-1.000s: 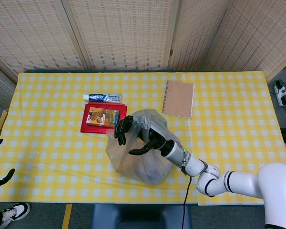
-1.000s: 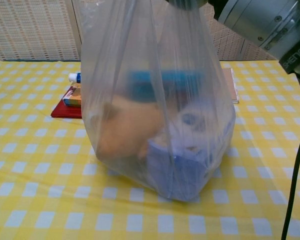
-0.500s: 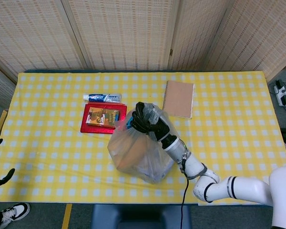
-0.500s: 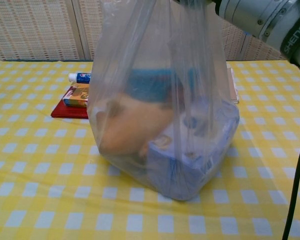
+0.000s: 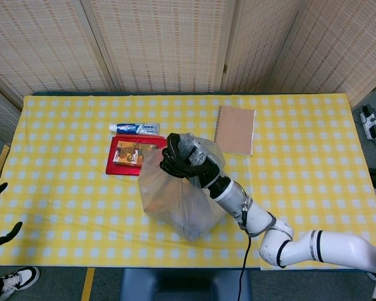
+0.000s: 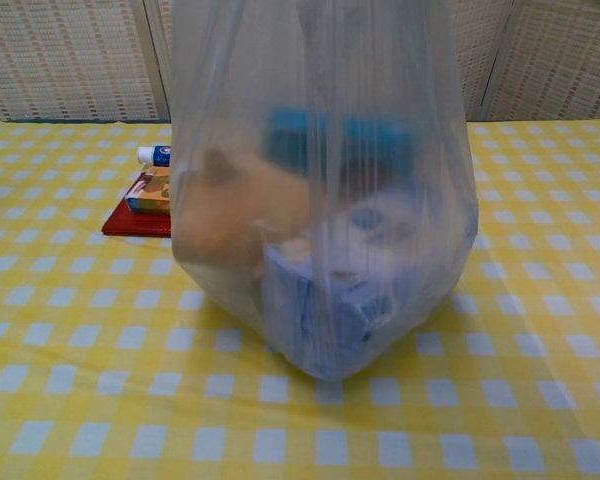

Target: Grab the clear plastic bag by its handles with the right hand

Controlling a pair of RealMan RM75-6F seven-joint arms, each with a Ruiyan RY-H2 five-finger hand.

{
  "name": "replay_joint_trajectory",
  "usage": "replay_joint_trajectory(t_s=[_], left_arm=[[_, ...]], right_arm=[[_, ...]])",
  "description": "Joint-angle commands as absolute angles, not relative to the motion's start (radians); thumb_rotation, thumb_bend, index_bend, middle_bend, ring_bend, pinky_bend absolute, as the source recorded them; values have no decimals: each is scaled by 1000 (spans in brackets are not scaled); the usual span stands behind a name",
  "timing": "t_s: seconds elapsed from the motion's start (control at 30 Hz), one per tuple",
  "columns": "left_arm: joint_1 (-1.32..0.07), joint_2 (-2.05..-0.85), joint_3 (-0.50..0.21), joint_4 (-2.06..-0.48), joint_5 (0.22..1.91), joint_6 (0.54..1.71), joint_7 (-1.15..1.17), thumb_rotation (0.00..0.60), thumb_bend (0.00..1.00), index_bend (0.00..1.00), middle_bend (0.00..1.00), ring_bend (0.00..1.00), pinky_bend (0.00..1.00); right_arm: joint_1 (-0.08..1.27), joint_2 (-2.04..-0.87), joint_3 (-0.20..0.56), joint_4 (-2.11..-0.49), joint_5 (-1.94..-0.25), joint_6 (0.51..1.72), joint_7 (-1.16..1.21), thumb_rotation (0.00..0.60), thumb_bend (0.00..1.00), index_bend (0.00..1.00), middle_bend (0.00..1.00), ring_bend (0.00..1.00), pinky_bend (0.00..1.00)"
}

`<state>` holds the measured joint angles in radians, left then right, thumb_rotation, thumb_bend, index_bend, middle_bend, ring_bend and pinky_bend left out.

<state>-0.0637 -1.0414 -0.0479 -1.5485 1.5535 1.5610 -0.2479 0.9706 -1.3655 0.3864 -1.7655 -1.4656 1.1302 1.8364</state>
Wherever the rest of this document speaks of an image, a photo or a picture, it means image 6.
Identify red flat box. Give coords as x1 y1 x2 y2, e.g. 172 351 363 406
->
101 171 174 239

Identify yellow white checkered tablecloth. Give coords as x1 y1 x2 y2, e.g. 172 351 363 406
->
0 118 600 480

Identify transparent plastic bag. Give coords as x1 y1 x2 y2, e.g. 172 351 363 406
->
168 0 481 384

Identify blue white toothpaste tube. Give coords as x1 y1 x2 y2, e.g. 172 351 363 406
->
136 144 174 166

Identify beige woven folding screen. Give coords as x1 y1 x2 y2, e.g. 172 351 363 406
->
0 0 600 124

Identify blue white soft package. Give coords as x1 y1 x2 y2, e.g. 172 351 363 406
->
261 193 477 382

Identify bright blue box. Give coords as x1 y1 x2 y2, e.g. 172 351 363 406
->
264 106 417 182

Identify small orange printed box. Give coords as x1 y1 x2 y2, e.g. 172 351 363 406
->
124 166 174 217

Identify orange plush toy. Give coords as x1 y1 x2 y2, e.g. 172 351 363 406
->
174 147 312 282

